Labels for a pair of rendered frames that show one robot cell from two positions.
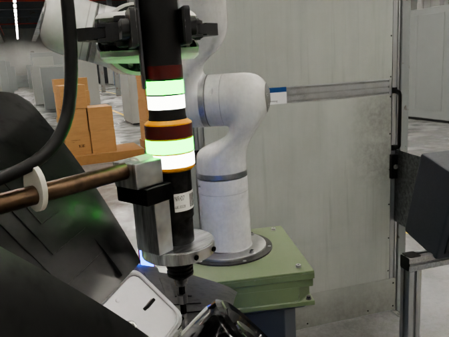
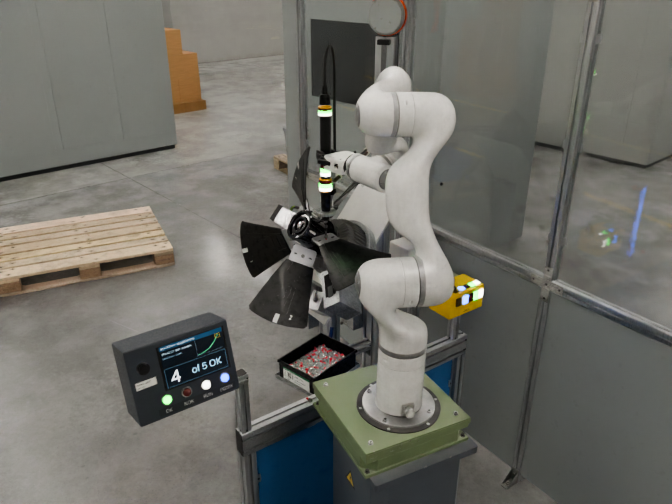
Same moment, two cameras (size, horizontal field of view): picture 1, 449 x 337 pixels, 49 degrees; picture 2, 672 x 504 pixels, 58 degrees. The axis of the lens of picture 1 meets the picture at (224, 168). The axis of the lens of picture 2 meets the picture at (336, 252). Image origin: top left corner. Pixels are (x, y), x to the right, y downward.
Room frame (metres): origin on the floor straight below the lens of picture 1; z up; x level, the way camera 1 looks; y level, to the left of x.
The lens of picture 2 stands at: (2.29, -0.59, 2.04)
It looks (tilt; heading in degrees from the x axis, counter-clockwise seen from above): 25 degrees down; 160
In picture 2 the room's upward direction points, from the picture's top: straight up
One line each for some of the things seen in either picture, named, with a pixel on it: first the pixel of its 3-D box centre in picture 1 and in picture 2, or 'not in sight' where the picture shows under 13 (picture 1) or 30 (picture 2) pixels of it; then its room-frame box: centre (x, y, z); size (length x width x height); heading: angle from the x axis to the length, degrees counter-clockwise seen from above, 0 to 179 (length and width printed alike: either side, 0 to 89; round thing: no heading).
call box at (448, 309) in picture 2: not in sight; (456, 297); (0.72, 0.43, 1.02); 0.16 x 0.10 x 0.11; 105
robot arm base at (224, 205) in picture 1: (224, 212); (400, 375); (1.15, 0.01, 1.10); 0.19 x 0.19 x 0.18
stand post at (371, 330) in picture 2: not in sight; (372, 338); (0.23, 0.34, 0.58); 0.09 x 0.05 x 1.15; 15
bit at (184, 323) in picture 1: (182, 305); not in sight; (0.44, 0.05, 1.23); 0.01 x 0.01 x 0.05
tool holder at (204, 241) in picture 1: (167, 205); (326, 199); (0.44, 0.05, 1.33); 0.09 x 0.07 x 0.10; 140
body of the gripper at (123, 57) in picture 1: (143, 36); (345, 162); (0.55, 0.08, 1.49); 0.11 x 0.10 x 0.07; 15
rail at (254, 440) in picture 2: not in sight; (364, 386); (0.82, 0.05, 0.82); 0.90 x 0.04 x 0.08; 105
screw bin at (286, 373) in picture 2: not in sight; (317, 363); (0.68, -0.06, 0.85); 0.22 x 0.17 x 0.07; 119
